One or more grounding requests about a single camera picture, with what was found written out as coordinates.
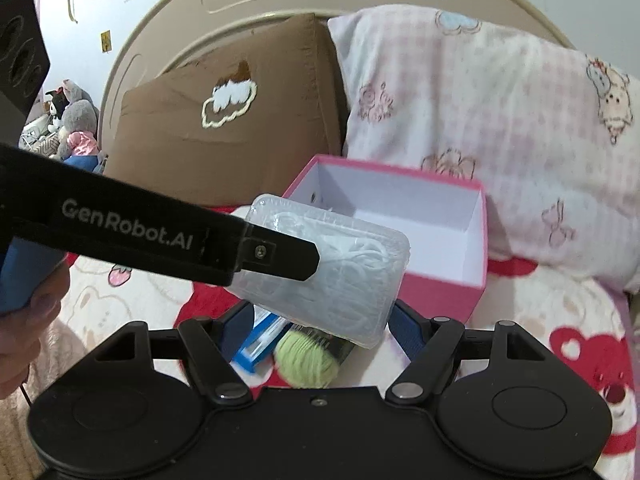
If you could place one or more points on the bear print blanket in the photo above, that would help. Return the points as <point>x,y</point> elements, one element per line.
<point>514,410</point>

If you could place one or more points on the green yarn ball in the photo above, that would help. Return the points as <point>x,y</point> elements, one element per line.
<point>309,358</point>

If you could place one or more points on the brown embroidered pillow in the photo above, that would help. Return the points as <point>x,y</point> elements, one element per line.
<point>240,121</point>

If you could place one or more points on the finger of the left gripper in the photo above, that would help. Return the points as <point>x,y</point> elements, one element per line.
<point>273,253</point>

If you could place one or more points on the clear floss pick box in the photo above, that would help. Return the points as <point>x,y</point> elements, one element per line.
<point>358,277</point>

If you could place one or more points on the person's left hand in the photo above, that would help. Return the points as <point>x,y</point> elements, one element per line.
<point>22,329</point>

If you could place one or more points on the pink cardboard box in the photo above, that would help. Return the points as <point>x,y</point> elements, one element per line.
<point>444,219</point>

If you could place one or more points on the cream fluffy blanket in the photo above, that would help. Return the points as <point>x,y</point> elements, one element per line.
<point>62,345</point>

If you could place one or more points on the pink checkered pillow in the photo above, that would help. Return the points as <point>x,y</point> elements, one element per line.
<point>551,133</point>

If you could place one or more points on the stuffed toys pile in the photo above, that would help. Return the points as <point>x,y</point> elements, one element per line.
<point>68,129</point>

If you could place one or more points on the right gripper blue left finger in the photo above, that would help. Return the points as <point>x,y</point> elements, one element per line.
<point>211,344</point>

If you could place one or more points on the blue wet wipes pack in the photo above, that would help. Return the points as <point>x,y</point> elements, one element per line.
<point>267,331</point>

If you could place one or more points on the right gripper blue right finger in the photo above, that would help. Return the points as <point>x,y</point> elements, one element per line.
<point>431,345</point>

